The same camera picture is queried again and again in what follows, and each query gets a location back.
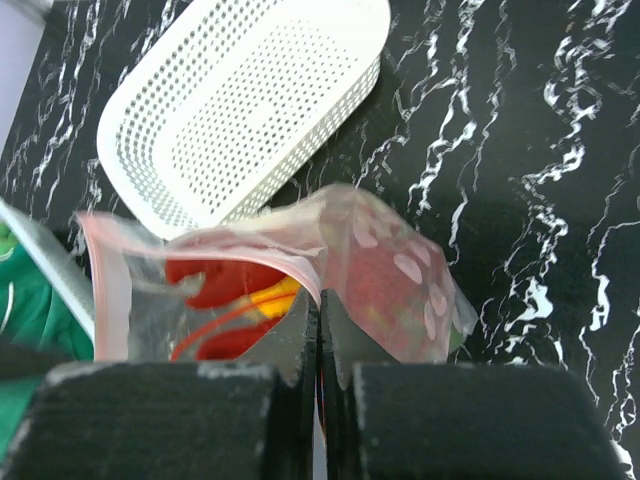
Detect clear zip top bag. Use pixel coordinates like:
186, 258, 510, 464
78, 184, 478, 362

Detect white oval perforated basket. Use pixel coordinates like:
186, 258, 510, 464
96, 1, 391, 240

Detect black marble pattern mat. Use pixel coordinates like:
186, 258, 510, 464
1, 1, 639, 479

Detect green cloth garment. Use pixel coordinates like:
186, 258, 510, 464
1, 224, 94, 452

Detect red fake lobster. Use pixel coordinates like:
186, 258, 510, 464
165, 259, 289, 361

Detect fake red grapes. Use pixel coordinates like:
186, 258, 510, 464
346, 241, 438, 356

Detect fake orange fruit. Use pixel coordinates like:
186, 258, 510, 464
249, 277, 301, 319

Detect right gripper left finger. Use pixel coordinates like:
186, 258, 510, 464
1, 292, 318, 479

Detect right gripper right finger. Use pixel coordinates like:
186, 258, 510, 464
319, 290, 625, 479

